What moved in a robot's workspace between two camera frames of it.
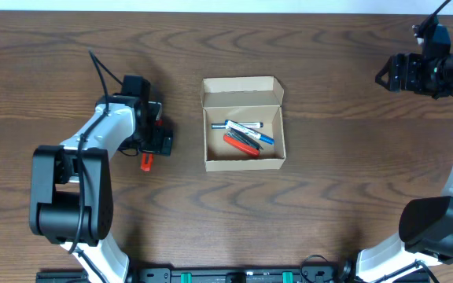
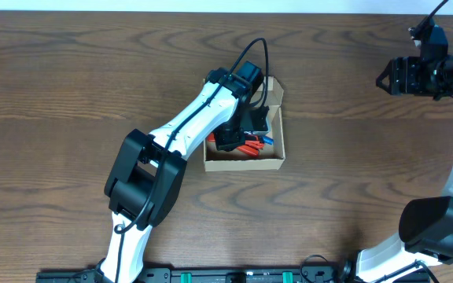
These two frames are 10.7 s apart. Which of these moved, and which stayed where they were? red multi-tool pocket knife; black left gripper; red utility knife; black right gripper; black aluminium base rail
Moved: red utility knife; black left gripper
Stayed: red multi-tool pocket knife; black right gripper; black aluminium base rail
